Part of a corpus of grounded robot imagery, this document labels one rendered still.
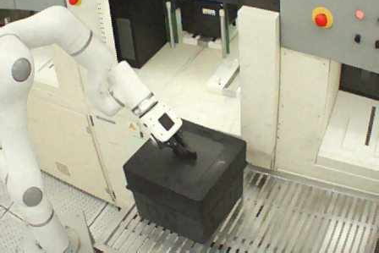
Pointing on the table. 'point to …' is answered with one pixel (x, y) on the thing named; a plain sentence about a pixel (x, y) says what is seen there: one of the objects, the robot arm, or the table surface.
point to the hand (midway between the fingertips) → (181, 148)
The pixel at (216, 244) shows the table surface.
